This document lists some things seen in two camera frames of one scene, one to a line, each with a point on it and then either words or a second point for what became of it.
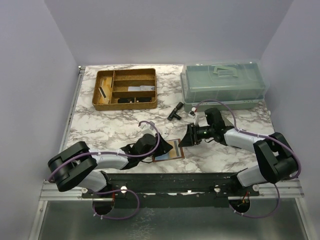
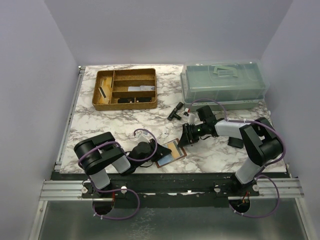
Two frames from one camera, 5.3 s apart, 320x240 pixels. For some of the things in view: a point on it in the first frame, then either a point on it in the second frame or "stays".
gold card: (107, 84) stays
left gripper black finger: (163, 147) to (162, 151)
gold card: (107, 100) stays
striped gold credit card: (102, 92) stays
